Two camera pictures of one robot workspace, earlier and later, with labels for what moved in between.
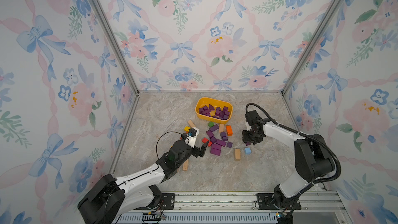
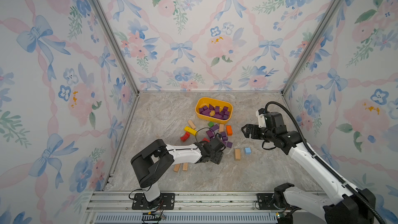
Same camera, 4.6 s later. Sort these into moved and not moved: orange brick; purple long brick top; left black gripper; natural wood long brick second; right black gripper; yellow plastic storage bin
Moved: right black gripper; left black gripper
Not moved: natural wood long brick second; yellow plastic storage bin; orange brick; purple long brick top
